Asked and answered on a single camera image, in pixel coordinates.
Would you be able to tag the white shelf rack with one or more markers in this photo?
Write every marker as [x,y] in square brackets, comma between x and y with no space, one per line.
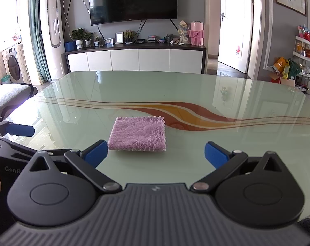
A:
[305,48]

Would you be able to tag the black calculator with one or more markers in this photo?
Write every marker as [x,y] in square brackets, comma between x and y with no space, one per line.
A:
[139,41]

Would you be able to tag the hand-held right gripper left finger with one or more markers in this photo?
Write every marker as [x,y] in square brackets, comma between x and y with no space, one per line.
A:
[96,153]

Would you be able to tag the small plant in glass pot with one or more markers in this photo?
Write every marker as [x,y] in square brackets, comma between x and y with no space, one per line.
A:
[88,41]

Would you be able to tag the white photo frame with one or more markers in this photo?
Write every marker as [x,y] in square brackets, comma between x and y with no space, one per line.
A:
[119,38]

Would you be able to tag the yellow-green plant in black pot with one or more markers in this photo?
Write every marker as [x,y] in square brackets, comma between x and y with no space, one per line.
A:
[128,36]

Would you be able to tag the orange plastic bag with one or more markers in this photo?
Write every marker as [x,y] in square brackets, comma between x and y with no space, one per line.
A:
[280,68]

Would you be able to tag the pink and grey towel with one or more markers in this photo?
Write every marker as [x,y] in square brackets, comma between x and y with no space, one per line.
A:
[137,135]

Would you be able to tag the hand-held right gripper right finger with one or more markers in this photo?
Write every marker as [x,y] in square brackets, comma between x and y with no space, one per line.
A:
[215,155]

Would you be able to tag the small picture frame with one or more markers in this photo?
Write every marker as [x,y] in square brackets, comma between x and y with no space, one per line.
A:
[109,41]

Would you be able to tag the dark jar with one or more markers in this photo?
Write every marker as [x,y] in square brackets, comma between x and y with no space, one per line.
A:
[169,38]

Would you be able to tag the green plastic bag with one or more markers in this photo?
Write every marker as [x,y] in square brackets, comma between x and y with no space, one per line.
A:
[294,69]

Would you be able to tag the stack of books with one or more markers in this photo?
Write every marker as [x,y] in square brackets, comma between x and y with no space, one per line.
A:
[152,39]

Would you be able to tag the white door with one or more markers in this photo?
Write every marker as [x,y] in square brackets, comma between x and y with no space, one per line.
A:
[234,25]

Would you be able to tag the white TV cabinet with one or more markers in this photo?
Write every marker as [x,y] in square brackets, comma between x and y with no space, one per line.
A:
[134,60]

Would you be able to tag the blue pot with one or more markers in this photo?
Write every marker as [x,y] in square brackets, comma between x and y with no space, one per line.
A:
[69,46]

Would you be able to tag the pink gift box with bow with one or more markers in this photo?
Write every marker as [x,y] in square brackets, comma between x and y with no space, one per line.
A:
[196,34]

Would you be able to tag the window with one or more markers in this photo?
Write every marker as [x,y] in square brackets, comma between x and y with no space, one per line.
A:
[3,18]

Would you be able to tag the tiny plant in glass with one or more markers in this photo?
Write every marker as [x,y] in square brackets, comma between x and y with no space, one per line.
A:
[98,42]

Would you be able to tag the teal curtain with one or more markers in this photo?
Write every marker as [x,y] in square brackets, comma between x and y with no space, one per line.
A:
[38,30]

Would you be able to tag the pink door sticker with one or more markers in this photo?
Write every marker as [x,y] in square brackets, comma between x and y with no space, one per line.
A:
[237,50]

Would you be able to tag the black television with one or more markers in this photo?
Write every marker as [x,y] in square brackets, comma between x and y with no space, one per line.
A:
[132,0]

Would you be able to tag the green bucket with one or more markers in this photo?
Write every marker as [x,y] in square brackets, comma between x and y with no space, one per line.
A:
[5,79]

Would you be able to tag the silver washing machine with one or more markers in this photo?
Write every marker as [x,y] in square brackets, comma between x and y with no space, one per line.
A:
[15,65]

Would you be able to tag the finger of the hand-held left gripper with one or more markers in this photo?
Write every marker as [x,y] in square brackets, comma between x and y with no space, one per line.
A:
[20,130]
[16,147]

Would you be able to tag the cardboard box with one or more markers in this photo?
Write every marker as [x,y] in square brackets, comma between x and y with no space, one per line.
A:
[287,82]

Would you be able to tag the wrapped flower bouquet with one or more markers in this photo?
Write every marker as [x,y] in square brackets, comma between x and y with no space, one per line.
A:
[183,34]

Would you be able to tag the green plant in white pot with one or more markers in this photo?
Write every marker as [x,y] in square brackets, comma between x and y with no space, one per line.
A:
[78,37]

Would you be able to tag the white tower air conditioner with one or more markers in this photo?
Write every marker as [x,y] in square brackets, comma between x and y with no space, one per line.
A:
[53,30]

